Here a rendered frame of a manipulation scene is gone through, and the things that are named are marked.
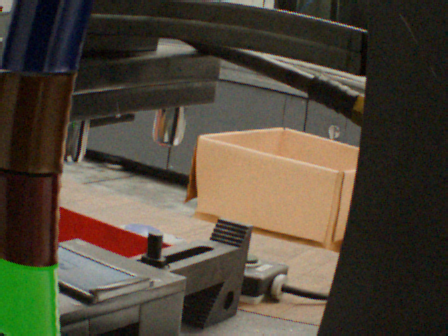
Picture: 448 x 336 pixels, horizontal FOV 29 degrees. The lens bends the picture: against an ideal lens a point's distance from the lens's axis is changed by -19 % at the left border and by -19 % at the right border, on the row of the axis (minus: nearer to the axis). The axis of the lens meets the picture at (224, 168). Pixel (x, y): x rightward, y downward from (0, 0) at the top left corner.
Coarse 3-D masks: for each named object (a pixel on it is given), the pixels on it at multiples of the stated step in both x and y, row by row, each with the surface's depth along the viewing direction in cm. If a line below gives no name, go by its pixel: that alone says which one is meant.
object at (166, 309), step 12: (156, 300) 67; (168, 300) 69; (180, 300) 71; (120, 312) 63; (132, 312) 64; (144, 312) 66; (156, 312) 68; (168, 312) 69; (180, 312) 71; (72, 324) 57; (84, 324) 59; (96, 324) 60; (108, 324) 61; (120, 324) 63; (132, 324) 66; (144, 324) 66; (156, 324) 68; (168, 324) 70
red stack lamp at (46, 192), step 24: (0, 168) 32; (0, 192) 32; (24, 192) 31; (48, 192) 32; (0, 216) 32; (24, 216) 32; (48, 216) 32; (0, 240) 32; (24, 240) 32; (48, 240) 33; (24, 264) 32; (48, 264) 33
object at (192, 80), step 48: (96, 0) 56; (144, 0) 54; (192, 0) 53; (96, 48) 57; (144, 48) 63; (240, 48) 52; (288, 48) 51; (336, 48) 49; (96, 96) 55; (144, 96) 61; (192, 96) 66
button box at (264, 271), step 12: (252, 264) 97; (264, 264) 99; (276, 264) 99; (252, 276) 94; (264, 276) 94; (276, 276) 97; (252, 288) 94; (264, 288) 95; (276, 288) 95; (288, 288) 96; (300, 288) 96; (240, 300) 95; (252, 300) 94; (264, 300) 96
